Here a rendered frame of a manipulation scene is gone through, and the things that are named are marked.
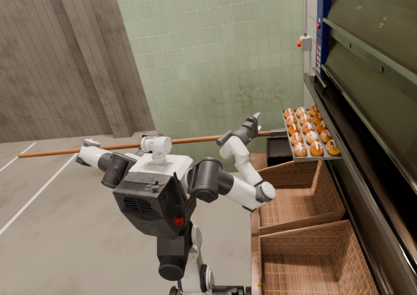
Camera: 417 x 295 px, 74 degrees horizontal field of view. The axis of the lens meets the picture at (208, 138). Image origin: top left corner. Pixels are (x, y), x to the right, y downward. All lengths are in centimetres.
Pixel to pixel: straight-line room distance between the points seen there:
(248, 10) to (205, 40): 45
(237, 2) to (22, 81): 393
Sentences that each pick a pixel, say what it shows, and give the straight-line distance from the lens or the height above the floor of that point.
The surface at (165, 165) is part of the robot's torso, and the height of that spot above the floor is 140.
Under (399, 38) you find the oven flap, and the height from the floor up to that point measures 178.
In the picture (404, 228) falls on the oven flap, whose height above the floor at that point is 141.
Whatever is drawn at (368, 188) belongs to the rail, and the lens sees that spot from 93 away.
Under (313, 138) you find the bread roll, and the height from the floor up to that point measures 123.
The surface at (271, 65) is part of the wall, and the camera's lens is 276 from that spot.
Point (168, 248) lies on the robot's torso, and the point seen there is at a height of 105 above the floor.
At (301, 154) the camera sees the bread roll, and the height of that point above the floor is 121.
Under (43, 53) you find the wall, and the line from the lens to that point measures 506.
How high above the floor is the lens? 202
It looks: 29 degrees down
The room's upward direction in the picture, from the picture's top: 11 degrees counter-clockwise
